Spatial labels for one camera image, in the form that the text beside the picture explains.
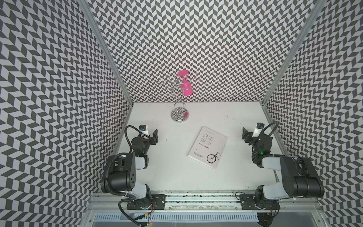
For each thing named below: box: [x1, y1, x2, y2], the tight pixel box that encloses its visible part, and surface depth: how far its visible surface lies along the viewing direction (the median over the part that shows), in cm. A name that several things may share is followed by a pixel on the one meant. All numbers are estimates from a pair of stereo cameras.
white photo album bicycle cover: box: [186, 126, 228, 169], surface depth 93 cm
